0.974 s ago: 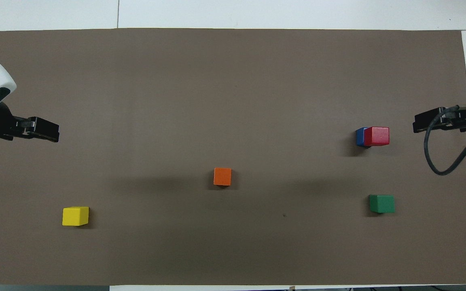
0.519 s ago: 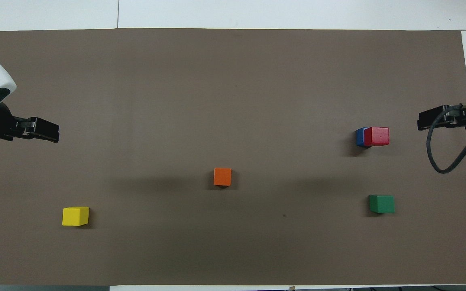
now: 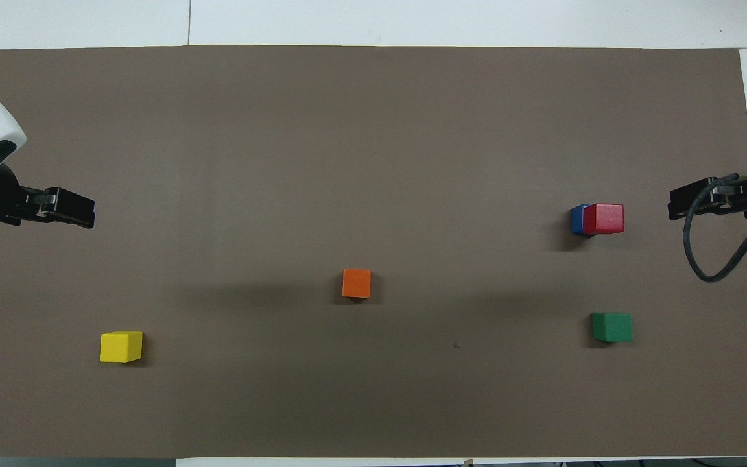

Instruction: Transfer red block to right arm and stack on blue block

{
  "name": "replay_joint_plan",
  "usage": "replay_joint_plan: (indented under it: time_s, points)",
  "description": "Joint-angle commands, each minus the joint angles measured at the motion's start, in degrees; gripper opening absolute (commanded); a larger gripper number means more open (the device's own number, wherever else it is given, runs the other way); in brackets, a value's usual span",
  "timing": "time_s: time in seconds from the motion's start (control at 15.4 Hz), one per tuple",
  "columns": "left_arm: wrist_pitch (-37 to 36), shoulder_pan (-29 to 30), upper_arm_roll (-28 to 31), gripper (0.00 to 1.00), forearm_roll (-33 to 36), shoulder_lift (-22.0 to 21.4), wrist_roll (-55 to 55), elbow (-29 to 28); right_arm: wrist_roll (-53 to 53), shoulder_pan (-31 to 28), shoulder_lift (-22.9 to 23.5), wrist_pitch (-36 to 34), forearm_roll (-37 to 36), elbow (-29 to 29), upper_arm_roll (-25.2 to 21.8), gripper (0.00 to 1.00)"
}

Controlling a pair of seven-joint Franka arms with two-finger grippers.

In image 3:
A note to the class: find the red cube block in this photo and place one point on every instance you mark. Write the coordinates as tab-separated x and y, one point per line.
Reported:
604	219

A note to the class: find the blue cube block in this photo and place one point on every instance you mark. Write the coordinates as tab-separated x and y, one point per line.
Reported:
576	220

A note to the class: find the green cube block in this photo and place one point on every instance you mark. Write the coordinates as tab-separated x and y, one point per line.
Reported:
612	327

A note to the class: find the yellow cube block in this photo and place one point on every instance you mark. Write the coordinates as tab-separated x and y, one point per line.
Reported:
120	347

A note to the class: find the orange cube block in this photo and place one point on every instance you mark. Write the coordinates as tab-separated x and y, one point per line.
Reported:
356	283

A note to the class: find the brown table mat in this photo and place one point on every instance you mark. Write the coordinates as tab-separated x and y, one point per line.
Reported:
373	130

